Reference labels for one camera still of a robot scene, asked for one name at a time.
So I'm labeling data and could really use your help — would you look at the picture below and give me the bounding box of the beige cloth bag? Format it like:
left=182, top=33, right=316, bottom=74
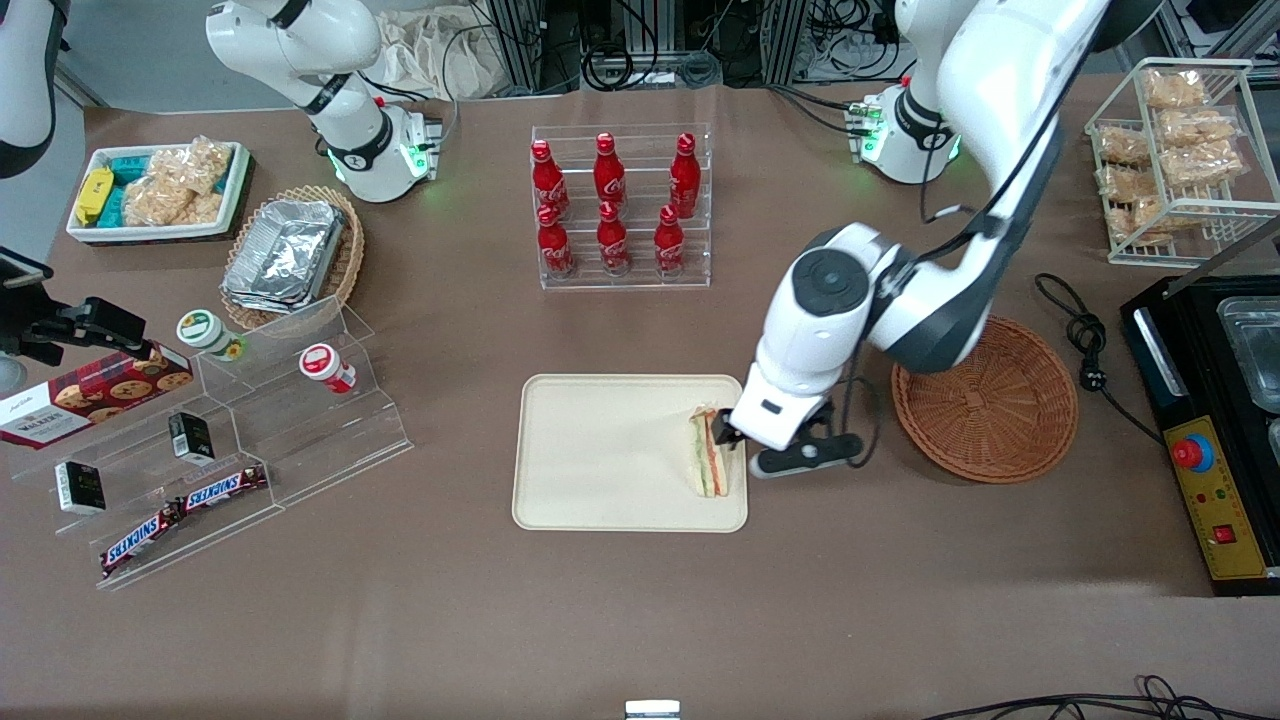
left=374, top=8, right=503, bottom=102

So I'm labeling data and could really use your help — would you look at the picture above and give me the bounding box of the steel pan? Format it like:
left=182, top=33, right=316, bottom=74
left=1217, top=296, right=1280, bottom=414

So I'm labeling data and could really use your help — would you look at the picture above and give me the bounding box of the triangle sandwich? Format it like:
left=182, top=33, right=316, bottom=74
left=687, top=403, right=734, bottom=500

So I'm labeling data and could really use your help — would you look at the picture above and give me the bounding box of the round brown wicker basket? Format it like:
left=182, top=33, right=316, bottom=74
left=891, top=314, right=1080, bottom=486

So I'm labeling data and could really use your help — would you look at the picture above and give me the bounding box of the black machine with yellow panel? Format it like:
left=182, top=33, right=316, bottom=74
left=1120, top=270, right=1280, bottom=599

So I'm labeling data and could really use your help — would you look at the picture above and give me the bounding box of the snickers chocolate bar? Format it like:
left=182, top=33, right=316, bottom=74
left=177, top=462, right=270, bottom=514
left=99, top=502, right=184, bottom=580

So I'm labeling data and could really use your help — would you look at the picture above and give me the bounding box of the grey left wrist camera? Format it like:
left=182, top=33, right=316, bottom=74
left=749, top=399, right=864, bottom=480

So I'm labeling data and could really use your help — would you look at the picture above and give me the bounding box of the red lid white jar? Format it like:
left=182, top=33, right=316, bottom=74
left=299, top=342, right=358, bottom=395

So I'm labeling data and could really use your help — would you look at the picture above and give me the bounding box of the small black box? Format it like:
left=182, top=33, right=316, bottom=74
left=167, top=411, right=215, bottom=465
left=54, top=459, right=107, bottom=515

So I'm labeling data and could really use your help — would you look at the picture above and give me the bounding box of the cream rectangular serving tray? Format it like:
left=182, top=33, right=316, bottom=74
left=512, top=374, right=749, bottom=534

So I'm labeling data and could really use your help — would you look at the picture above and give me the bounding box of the tangle of black cables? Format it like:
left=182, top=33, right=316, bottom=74
left=578, top=0, right=723, bottom=93

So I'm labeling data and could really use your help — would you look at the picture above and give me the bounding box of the green lid white jar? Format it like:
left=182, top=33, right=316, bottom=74
left=177, top=309, right=247, bottom=363

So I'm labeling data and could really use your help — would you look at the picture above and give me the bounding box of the red cola bottle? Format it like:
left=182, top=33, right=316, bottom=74
left=596, top=200, right=632, bottom=277
left=593, top=131, right=628, bottom=208
left=536, top=204, right=575, bottom=279
left=530, top=139, right=570, bottom=219
left=669, top=132, right=702, bottom=219
left=654, top=204, right=688, bottom=277

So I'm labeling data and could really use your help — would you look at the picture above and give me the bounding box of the yellow snack packet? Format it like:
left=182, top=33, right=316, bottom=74
left=74, top=167, right=115, bottom=227

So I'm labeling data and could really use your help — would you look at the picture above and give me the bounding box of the oval wicker basket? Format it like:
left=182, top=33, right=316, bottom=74
left=219, top=184, right=367, bottom=332

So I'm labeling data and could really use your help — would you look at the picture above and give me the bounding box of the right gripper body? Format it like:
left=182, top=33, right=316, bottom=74
left=0, top=248, right=53, bottom=357

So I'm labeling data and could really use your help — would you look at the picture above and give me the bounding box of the clear acrylic bottle rack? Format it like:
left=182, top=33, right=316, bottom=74
left=530, top=122, right=712, bottom=292

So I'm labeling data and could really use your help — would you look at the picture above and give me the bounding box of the white wire rack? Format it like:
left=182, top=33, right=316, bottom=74
left=1084, top=57, right=1280, bottom=269

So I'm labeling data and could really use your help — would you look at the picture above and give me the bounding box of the red tartan cookie box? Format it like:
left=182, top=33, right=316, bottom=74
left=0, top=341, right=195, bottom=452

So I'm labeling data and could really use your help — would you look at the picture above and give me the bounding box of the black power cable with plug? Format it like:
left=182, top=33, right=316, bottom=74
left=1032, top=271, right=1167, bottom=447

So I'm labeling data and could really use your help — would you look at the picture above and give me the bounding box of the clear acrylic stepped shelf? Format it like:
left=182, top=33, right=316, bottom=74
left=8, top=294, right=415, bottom=592

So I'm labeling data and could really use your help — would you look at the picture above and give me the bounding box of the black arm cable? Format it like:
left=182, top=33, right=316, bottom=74
left=838, top=95, right=1067, bottom=466

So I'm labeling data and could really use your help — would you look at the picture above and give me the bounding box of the clear bag of rice crackers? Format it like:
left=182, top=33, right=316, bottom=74
left=148, top=137, right=234, bottom=198
left=121, top=175, right=225, bottom=228

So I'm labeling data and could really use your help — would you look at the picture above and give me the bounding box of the stack of foil containers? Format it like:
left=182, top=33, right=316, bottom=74
left=221, top=198, right=348, bottom=315

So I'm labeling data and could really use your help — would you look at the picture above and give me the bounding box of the white rectangular snack bin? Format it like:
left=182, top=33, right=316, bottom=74
left=65, top=140, right=252, bottom=247

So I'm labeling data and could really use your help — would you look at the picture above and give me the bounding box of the black floor cable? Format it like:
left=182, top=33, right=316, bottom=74
left=918, top=674, right=1280, bottom=720

